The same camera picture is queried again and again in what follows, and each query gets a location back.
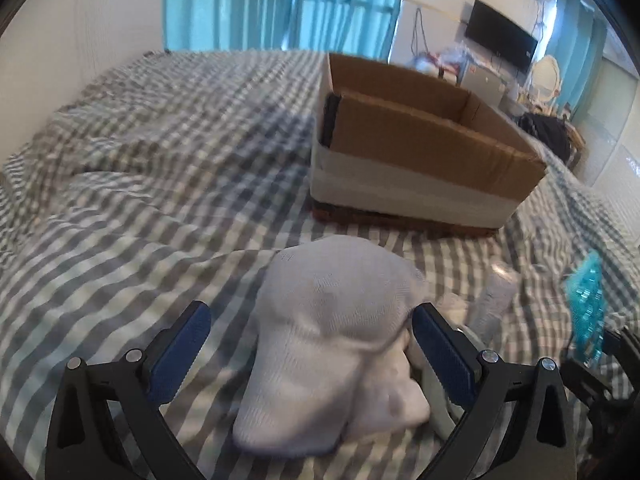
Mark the middle teal curtain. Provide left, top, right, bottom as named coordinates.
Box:
left=286, top=0, right=401, bottom=61

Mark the black backpack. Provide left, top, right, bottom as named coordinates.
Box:
left=516, top=113, right=572, bottom=162

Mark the round vanity mirror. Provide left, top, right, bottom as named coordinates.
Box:
left=528, top=54, right=562, bottom=106

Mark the right teal curtain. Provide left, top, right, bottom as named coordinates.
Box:
left=546, top=0, right=606, bottom=115

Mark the left teal curtain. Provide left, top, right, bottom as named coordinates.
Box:
left=163, top=0, right=293, bottom=51

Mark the grey checkered bed sheet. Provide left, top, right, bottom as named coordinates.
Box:
left=1, top=51, right=639, bottom=479

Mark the black wall television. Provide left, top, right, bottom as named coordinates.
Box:
left=464, top=0, right=538, bottom=73

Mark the white wardrobe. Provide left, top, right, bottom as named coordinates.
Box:
left=575, top=60, right=639, bottom=203

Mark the brown cardboard box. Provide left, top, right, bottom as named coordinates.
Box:
left=309, top=53, right=547, bottom=237

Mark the clear plastic bag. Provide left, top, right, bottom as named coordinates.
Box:
left=433, top=44, right=471, bottom=73

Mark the grey mini fridge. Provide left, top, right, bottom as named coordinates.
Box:
left=460, top=61, right=506, bottom=107

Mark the teal blister pill pack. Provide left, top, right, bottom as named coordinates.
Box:
left=564, top=250, right=606, bottom=366

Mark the hanging black cable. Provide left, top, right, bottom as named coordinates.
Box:
left=410, top=1, right=432, bottom=57

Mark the teal curtain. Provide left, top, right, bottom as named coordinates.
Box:
left=546, top=0, right=606, bottom=115
left=163, top=0, right=293, bottom=51
left=286, top=0, right=401, bottom=61

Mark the white sock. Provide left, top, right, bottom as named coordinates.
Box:
left=232, top=235, right=431, bottom=458

